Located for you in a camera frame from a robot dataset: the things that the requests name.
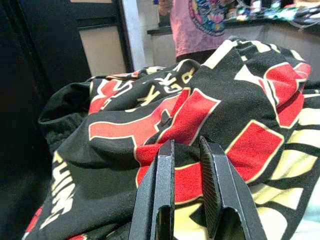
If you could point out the pink printed shirt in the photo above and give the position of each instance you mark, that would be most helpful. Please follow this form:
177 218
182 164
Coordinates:
185 30

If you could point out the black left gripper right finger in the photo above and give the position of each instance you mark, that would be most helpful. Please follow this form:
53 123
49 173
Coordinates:
225 180

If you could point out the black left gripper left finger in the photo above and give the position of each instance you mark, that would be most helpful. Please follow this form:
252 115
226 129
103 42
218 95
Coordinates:
163 190

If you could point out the colourful patterned cloth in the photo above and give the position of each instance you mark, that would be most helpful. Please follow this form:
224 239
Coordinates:
275 10

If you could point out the dark counter ledge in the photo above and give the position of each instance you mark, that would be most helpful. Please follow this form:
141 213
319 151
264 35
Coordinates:
160 31

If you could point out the dark cabinet door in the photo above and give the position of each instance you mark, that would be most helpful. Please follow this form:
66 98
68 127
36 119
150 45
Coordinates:
50 37

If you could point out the black red cream printed garment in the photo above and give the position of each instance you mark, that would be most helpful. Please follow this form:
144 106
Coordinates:
225 100

